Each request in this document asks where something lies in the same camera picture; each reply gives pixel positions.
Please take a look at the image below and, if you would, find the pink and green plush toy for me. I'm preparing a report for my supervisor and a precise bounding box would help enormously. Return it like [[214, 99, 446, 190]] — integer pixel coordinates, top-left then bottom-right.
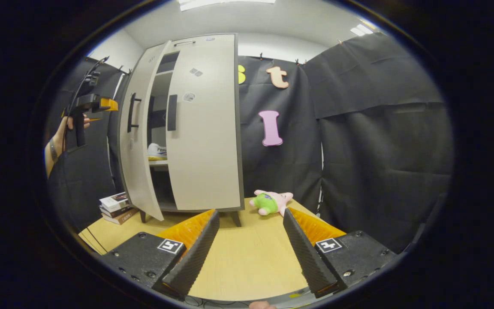
[[249, 190, 294, 216]]

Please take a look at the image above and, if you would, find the black backdrop cloth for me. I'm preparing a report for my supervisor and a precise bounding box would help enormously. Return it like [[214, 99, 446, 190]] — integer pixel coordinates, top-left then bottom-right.
[[48, 32, 454, 254]]

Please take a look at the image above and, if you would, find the white cover book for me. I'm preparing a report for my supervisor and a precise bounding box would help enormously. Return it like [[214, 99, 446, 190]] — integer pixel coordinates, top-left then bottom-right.
[[99, 192, 130, 212]]

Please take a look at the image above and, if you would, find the grey shoe cabinet door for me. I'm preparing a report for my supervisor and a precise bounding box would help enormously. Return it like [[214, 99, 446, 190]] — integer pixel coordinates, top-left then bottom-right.
[[118, 41, 174, 221], [165, 43, 242, 212]]

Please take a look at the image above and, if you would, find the black cable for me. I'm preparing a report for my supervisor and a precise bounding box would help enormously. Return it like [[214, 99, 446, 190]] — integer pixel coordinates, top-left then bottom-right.
[[68, 56, 110, 116]]

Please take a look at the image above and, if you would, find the white canvas shoe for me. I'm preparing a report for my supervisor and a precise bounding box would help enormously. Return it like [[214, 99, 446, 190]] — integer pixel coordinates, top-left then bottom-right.
[[148, 143, 168, 162]]

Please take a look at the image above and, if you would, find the dark cover book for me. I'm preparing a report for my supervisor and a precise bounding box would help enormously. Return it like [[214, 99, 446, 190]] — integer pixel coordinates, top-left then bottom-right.
[[101, 206, 134, 218]]

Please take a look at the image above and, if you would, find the brown cover book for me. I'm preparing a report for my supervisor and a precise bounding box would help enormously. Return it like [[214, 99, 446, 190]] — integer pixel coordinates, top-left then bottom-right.
[[102, 209, 139, 225]]

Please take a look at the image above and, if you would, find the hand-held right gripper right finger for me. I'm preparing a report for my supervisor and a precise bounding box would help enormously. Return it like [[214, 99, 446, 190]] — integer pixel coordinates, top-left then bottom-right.
[[283, 208, 398, 298]]

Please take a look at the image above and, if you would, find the small ceiling light panel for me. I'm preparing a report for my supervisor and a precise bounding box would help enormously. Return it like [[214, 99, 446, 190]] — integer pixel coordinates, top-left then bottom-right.
[[350, 19, 376, 37]]

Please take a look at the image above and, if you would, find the grey shoe cabinet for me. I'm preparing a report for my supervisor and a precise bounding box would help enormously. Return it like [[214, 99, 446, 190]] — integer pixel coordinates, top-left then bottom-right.
[[138, 33, 245, 227]]

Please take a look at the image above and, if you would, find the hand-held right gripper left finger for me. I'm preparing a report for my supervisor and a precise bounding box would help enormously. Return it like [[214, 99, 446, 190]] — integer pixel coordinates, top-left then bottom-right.
[[100, 209, 221, 300]]

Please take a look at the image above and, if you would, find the large ceiling light panel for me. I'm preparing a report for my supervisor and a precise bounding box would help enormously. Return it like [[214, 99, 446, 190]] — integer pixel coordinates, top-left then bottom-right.
[[178, 0, 276, 11]]

